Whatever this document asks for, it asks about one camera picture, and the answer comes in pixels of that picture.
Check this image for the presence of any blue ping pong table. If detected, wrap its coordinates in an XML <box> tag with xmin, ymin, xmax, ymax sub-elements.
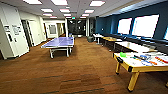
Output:
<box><xmin>40</xmin><ymin>35</ymin><xmax>75</xmax><ymax>60</ymax></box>

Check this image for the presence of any yellow gaming table white top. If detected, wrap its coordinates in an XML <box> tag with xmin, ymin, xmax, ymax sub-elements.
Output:
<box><xmin>113</xmin><ymin>49</ymin><xmax>168</xmax><ymax>93</ymax></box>

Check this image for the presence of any dark grey armchair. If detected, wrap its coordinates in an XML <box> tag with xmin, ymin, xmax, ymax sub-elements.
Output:
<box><xmin>86</xmin><ymin>35</ymin><xmax>95</xmax><ymax>44</ymax></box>

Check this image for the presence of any white wall paper notice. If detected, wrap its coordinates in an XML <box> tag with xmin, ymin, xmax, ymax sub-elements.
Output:
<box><xmin>12</xmin><ymin>23</ymin><xmax>22</xmax><ymax>36</ymax></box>
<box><xmin>3</xmin><ymin>24</ymin><xmax>11</xmax><ymax>34</ymax></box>

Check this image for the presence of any blue plastic bowl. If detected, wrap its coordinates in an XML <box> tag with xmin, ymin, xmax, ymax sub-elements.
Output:
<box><xmin>139</xmin><ymin>54</ymin><xmax>152</xmax><ymax>61</ymax></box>

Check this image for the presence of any white hallway door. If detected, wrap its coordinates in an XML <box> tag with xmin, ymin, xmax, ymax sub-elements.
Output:
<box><xmin>27</xmin><ymin>19</ymin><xmax>44</xmax><ymax>47</ymax></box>

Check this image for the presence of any red game box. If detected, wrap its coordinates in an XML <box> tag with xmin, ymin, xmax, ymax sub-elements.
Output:
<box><xmin>154</xmin><ymin>55</ymin><xmax>168</xmax><ymax>65</ymax></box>

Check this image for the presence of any small white table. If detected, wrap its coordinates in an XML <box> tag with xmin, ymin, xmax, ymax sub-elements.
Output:
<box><xmin>92</xmin><ymin>33</ymin><xmax>105</xmax><ymax>45</ymax></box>

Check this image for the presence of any rectangular ceiling light panel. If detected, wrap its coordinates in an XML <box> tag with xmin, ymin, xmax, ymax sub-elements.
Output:
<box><xmin>40</xmin><ymin>8</ymin><xmax>55</xmax><ymax>14</ymax></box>
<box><xmin>81</xmin><ymin>13</ymin><xmax>91</xmax><ymax>18</ymax></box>
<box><xmin>88</xmin><ymin>0</ymin><xmax>106</xmax><ymax>8</ymax></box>
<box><xmin>49</xmin><ymin>0</ymin><xmax>70</xmax><ymax>7</ymax></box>
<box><xmin>22</xmin><ymin>0</ymin><xmax>43</xmax><ymax>5</ymax></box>
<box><xmin>58</xmin><ymin>8</ymin><xmax>72</xmax><ymax>14</ymax></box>
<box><xmin>83</xmin><ymin>8</ymin><xmax>96</xmax><ymax>15</ymax></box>

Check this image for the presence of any bright green plastic bowl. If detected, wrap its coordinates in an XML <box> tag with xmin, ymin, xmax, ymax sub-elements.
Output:
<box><xmin>119</xmin><ymin>51</ymin><xmax>128</xmax><ymax>59</ymax></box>

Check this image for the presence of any green exit sign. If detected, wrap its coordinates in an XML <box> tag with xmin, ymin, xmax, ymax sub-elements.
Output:
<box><xmin>69</xmin><ymin>15</ymin><xmax>76</xmax><ymax>20</ymax></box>

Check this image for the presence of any bright window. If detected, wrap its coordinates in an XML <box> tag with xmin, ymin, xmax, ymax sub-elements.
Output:
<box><xmin>162</xmin><ymin>25</ymin><xmax>168</xmax><ymax>41</ymax></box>
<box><xmin>131</xmin><ymin>13</ymin><xmax>161</xmax><ymax>39</ymax></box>
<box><xmin>116</xmin><ymin>17</ymin><xmax>133</xmax><ymax>36</ymax></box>

